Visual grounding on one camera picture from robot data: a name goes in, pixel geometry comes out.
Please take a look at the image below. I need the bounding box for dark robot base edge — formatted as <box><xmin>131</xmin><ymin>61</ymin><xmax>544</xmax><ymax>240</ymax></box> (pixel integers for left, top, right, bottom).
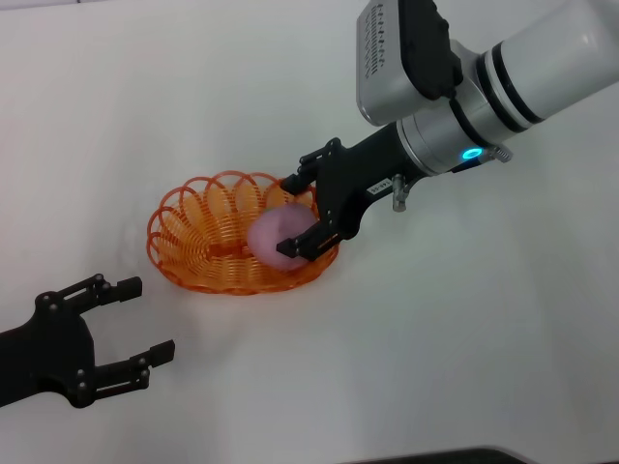
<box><xmin>338</xmin><ymin>445</ymin><xmax>533</xmax><ymax>464</ymax></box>

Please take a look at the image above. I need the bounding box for pink plush peach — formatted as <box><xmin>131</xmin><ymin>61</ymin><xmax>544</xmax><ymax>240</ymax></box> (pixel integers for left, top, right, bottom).
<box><xmin>247</xmin><ymin>204</ymin><xmax>318</xmax><ymax>272</ymax></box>

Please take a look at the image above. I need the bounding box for orange plastic wire basket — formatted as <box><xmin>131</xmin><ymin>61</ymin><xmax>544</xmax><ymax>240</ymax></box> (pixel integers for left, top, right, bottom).
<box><xmin>146</xmin><ymin>169</ymin><xmax>340</xmax><ymax>296</ymax></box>

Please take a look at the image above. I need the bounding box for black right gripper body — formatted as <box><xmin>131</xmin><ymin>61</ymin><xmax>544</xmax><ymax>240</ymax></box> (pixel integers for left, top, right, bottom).
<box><xmin>312</xmin><ymin>122</ymin><xmax>423</xmax><ymax>241</ymax></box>

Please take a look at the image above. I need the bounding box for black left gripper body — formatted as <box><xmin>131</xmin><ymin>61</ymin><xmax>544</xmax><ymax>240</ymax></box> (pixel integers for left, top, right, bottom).
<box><xmin>0</xmin><ymin>289</ymin><xmax>98</xmax><ymax>410</ymax></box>

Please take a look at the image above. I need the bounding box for silver vented wrist camera box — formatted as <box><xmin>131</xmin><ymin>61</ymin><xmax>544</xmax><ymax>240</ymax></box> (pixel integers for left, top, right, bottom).
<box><xmin>355</xmin><ymin>0</ymin><xmax>463</xmax><ymax>128</ymax></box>

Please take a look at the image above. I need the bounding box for silver cable connector plug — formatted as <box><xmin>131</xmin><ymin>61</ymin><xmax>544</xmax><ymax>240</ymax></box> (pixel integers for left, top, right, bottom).
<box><xmin>390</xmin><ymin>173</ymin><xmax>417</xmax><ymax>214</ymax></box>

